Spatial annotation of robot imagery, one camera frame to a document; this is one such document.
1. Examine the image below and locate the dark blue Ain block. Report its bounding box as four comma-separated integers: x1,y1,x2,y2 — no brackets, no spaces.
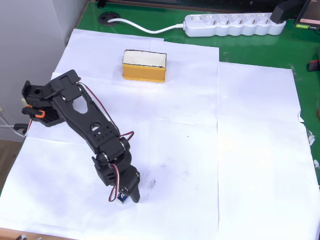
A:
116,192,129,205

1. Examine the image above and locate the yellow box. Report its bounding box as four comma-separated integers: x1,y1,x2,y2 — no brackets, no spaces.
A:
121,49,168,85

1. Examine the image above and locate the white paper table cover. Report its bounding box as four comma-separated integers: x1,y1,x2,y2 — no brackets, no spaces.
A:
0,28,320,240

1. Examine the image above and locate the black orange table clamp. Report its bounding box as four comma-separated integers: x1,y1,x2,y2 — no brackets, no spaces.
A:
13,104,46,136

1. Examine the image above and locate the green desk mat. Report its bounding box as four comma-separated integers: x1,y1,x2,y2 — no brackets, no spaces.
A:
76,0,320,186

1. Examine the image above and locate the white power strip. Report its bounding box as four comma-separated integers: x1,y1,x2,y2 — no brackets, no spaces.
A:
183,12,287,38

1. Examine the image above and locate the red and black small tool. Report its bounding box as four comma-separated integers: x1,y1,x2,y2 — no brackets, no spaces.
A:
306,59,320,73

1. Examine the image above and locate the black power adapter plug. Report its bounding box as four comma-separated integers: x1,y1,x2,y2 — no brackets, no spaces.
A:
271,0,311,25

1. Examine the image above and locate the black box with green label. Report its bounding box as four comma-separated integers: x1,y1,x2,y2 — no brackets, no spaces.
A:
293,0,320,31

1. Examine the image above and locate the red black gripper servo cable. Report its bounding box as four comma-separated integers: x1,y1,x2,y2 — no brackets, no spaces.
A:
108,163,123,204

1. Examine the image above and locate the red black arm servo cable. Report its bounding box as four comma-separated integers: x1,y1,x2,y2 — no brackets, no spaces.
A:
78,83,135,144

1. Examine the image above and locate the thin white cable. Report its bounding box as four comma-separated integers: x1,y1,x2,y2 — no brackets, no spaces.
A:
0,116,27,139

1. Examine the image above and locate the white power strip cable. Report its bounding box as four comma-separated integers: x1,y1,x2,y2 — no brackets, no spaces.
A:
107,17,187,34

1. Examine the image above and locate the black desk cable grommet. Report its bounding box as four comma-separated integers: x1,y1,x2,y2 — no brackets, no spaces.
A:
98,11,122,26

